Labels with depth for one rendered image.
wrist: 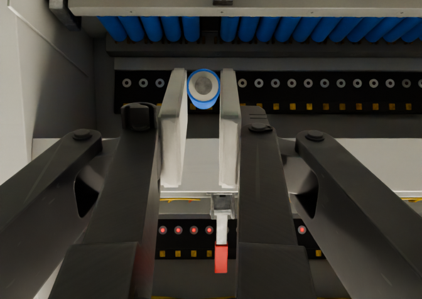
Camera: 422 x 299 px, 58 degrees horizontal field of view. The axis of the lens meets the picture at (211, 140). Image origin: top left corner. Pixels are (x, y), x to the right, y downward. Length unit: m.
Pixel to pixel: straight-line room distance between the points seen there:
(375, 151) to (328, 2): 0.14
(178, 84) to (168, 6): 0.19
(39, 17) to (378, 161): 0.31
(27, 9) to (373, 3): 0.29
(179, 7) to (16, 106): 0.16
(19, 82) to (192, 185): 0.16
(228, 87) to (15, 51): 0.21
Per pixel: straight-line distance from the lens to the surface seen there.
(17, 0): 0.34
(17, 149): 0.34
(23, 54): 0.34
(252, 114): 0.16
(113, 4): 0.37
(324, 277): 0.60
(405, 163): 0.36
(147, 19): 0.39
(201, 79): 0.20
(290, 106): 0.48
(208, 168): 0.32
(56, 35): 0.40
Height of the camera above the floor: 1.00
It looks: 9 degrees up
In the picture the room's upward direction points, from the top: 180 degrees counter-clockwise
